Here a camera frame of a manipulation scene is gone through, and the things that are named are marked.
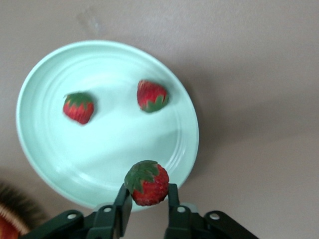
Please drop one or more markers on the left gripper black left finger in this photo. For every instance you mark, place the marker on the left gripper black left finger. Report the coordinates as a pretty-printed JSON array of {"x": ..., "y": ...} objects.
[{"x": 102, "y": 224}]

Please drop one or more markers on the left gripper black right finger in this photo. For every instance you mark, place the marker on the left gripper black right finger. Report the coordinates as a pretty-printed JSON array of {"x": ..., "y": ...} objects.
[{"x": 182, "y": 224}]

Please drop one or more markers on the red strawberry with green cap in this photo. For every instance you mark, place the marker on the red strawberry with green cap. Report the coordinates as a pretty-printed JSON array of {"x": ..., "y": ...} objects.
[
  {"x": 152, "y": 95},
  {"x": 152, "y": 189},
  {"x": 78, "y": 110}
]

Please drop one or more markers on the pale green round plate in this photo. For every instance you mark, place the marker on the pale green round plate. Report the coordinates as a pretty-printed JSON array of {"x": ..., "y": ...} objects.
[{"x": 74, "y": 154}]

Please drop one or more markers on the brown wicker basket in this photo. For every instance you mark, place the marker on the brown wicker basket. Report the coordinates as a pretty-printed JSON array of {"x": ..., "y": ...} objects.
[{"x": 15, "y": 209}]

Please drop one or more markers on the red apple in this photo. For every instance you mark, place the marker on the red apple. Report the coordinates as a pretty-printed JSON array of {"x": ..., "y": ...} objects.
[{"x": 6, "y": 229}]

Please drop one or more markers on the brown table cover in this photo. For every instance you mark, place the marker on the brown table cover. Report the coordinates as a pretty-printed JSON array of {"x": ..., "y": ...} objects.
[{"x": 249, "y": 74}]

